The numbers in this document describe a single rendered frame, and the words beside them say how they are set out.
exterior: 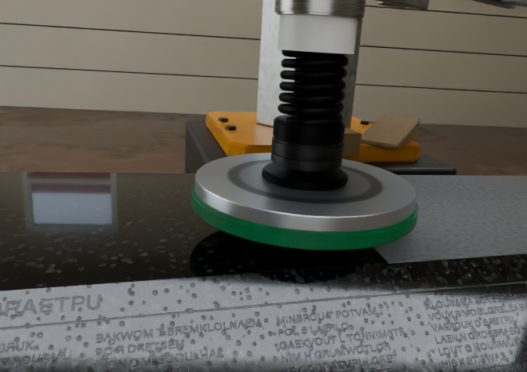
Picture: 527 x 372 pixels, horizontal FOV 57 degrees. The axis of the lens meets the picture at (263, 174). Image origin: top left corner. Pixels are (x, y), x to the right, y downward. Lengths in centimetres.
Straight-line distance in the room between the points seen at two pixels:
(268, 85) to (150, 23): 516
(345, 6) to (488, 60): 705
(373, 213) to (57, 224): 30
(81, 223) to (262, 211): 20
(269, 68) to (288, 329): 98
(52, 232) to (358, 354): 29
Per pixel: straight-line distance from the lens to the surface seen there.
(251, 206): 39
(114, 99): 653
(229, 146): 110
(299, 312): 41
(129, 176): 67
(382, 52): 680
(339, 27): 43
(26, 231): 51
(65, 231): 49
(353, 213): 39
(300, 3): 42
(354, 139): 103
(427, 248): 50
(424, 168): 119
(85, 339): 39
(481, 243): 54
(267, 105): 131
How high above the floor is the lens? 101
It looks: 16 degrees down
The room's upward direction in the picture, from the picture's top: 4 degrees clockwise
